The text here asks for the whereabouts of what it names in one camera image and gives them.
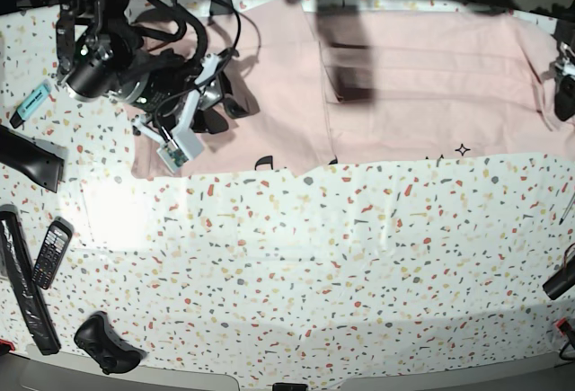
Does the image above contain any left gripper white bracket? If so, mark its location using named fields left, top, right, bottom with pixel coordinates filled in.
left=554, top=49, right=575, bottom=121

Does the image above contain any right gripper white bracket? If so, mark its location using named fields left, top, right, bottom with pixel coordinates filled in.
left=131, top=54, right=251, bottom=173

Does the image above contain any pink T-shirt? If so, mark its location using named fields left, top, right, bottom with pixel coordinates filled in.
left=129, top=0, right=568, bottom=181

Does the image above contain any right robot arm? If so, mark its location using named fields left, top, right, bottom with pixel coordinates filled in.
left=56, top=0, right=259, bottom=173

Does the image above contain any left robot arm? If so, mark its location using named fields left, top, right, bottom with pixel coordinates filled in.
left=553, top=21, right=574, bottom=121

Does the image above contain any grey pen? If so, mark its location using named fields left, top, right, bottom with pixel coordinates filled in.
left=559, top=192, right=575, bottom=225

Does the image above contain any black stapler tool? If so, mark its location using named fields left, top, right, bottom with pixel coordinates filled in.
left=1, top=126, right=65, bottom=193

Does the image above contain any black remote control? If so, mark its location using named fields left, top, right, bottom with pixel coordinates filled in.
left=31, top=218, right=73, bottom=289

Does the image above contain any teal highlighter marker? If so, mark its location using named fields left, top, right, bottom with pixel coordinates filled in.
left=10, top=82, right=50, bottom=129

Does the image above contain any small red black clip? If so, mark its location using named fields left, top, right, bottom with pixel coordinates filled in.
left=554, top=317, right=573, bottom=335

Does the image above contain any long black bar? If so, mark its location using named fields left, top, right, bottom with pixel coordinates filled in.
left=1, top=209, right=61, bottom=356

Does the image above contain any black game controller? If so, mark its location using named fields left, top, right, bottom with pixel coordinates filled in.
left=74, top=312, right=145, bottom=375

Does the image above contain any black camera stand base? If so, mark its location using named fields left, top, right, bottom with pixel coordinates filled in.
left=209, top=0, right=233, bottom=16

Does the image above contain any black cylinder with wires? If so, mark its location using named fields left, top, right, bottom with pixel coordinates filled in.
left=543, top=244, right=575, bottom=300

